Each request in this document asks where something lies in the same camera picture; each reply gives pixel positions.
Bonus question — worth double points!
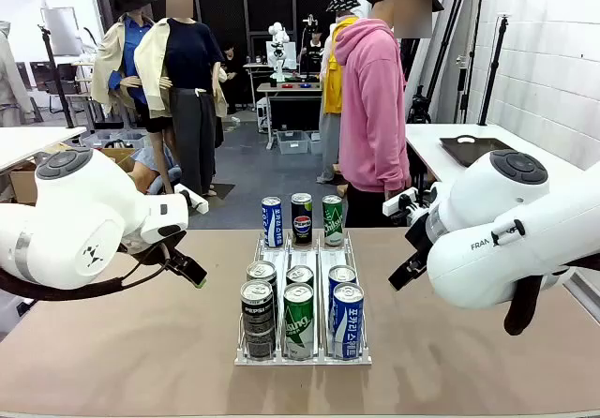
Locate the grey background table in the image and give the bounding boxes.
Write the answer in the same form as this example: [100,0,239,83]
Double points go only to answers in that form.
[256,82,325,150]

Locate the white board panel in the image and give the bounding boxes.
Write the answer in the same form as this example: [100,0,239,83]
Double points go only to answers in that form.
[40,7,83,57]

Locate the black mannequin base plate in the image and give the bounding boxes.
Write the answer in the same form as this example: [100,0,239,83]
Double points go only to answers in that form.
[180,182,236,202]

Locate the white side table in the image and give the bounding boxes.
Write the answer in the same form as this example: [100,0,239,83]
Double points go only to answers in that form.
[0,126,88,175]

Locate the standing person in black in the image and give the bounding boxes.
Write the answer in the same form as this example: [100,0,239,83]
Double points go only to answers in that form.
[221,45,241,115]

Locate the black Pepsi can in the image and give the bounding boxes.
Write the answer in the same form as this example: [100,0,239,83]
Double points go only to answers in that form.
[290,192,314,246]
[246,260,278,298]
[239,279,277,361]

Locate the grey plastic bin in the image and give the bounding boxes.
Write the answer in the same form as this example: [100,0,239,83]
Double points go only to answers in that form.
[276,129,311,156]

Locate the mannequin with black bucket hat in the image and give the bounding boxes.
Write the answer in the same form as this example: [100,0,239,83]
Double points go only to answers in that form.
[90,0,175,195]

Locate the black right arm cable sleeve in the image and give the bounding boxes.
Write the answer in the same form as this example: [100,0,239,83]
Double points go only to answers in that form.
[503,253,600,337]

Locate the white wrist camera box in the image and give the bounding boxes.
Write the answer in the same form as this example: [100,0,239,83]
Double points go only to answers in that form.
[173,183,210,215]
[382,187,419,218]

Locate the lying mannequin in light blue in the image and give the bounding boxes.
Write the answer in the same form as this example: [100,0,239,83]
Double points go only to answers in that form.
[127,145,184,195]

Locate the leaning black stand poles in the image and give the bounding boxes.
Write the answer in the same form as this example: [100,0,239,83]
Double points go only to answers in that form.
[416,0,485,125]

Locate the clear white can rack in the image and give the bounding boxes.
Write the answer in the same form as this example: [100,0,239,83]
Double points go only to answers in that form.
[233,230,373,366]

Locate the black left arm cable sleeve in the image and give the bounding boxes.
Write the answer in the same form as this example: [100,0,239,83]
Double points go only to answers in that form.
[0,244,169,303]

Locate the green Chilsung cider can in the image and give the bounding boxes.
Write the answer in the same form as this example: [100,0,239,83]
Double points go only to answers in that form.
[282,282,316,362]
[321,194,345,247]
[285,264,315,291]

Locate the pink-sleeved right forearm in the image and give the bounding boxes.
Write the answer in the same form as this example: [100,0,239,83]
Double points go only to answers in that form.
[382,122,413,195]

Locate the blue Pocari Sweat can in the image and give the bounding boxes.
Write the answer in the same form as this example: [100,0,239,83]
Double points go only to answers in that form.
[327,264,358,293]
[261,196,284,249]
[331,282,366,361]

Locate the black light stand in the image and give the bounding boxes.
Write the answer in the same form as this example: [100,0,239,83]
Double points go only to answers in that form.
[477,13,513,127]

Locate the white robot figure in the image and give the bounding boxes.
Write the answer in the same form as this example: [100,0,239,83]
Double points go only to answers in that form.
[268,21,292,84]

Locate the person in pink hoodie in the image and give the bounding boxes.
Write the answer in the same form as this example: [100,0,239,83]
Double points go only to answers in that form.
[333,0,444,230]

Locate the mannequin with yellow vest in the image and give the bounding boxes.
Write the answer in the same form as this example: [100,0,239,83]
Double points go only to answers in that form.
[317,0,372,186]

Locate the black camera tripod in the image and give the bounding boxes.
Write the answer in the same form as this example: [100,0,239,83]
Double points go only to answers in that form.
[406,86,433,125]

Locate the brown cardboard box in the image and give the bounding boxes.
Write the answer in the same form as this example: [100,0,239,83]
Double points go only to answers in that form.
[8,143,138,206]

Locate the seated person in black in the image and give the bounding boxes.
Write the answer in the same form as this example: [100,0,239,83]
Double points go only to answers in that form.
[298,26,325,78]

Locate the dark brown tray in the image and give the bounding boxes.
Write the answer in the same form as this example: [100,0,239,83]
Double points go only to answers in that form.
[439,135,518,169]

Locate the mannequin in grey hoodie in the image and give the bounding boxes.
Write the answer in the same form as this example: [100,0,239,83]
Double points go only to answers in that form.
[0,20,35,127]

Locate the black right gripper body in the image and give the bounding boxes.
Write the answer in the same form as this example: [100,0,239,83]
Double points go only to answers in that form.
[404,218,440,272]

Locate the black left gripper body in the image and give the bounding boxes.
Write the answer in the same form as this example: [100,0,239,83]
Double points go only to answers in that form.
[119,229,189,267]

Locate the black tripod stand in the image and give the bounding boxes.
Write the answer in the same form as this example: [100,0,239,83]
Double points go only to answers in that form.
[37,23,76,129]

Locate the black arm cable sleeve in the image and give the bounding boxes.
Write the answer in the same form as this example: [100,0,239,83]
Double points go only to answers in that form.
[503,253,600,337]
[0,244,169,303]

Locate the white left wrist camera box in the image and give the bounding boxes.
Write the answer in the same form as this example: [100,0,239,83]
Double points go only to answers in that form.
[173,183,210,215]

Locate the mannequin with cream jacket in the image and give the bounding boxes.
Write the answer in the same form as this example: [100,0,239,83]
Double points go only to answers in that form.
[133,0,230,200]

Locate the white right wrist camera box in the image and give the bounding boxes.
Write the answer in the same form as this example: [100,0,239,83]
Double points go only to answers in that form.
[382,187,419,218]

